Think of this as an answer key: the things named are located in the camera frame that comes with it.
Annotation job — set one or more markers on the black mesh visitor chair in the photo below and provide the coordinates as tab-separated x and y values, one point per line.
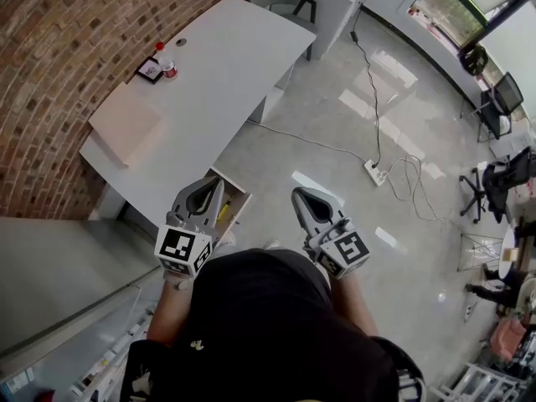
502	103

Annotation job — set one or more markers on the black backpack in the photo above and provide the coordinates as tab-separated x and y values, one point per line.
473	59

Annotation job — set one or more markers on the white bookshelf cabinet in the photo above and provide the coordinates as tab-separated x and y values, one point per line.
331	11

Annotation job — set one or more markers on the white metal rack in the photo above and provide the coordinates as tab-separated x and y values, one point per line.
481	383

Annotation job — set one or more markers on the person's black t-shirt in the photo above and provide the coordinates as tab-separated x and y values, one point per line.
272	329

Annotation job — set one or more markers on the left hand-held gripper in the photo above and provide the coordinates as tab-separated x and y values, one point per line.
180	245

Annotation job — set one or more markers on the person's right forearm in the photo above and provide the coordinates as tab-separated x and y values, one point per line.
356	308

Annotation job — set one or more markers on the red capped plastic bottle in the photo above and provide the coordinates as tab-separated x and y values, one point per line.
167	63

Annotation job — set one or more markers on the small black picture frame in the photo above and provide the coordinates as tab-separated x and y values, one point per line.
148	70

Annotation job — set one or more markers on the person's white shoe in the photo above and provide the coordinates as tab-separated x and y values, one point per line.
272	245
226	243

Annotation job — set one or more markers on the white power strip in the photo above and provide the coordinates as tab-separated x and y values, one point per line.
375	172

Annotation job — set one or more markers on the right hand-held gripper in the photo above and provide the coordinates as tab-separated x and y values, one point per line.
339	249

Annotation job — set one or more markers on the small round white table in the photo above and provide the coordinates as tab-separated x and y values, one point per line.
508	254

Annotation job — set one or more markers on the blue white label sticker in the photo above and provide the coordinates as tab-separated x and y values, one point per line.
17	381

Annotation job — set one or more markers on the white desk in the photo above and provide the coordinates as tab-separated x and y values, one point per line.
209	99

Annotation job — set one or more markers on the black swivel office chair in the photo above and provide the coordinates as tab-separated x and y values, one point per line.
502	178

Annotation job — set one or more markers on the black framed window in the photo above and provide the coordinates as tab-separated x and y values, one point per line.
469	2

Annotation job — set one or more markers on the flat beige cardboard box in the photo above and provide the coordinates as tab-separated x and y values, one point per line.
125	124

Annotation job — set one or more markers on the person's left forearm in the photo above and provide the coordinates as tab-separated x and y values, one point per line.
171	312

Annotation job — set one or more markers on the white drawer with brown inside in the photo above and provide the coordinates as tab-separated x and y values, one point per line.
238	207

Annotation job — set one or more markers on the white refrigerator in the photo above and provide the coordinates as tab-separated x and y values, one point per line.
50	274

